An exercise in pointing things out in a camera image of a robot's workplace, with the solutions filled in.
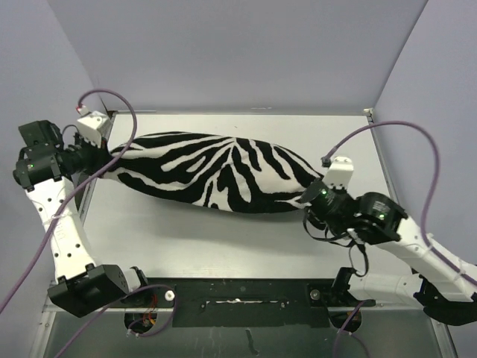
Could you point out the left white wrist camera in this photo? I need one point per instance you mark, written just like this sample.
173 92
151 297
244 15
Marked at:
93 127

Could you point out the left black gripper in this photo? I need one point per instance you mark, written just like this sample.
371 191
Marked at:
101 156

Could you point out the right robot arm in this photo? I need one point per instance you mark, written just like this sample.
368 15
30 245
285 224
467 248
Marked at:
441 284

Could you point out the aluminium frame rail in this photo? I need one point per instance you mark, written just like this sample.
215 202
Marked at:
83 295

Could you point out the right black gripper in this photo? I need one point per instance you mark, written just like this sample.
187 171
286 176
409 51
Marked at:
312 215

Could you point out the zebra and grey pillowcase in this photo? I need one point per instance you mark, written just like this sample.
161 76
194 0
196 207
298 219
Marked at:
232 174

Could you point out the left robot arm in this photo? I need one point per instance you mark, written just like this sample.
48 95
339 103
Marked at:
44 170

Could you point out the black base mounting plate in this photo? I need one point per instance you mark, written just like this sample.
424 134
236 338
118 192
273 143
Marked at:
201 302

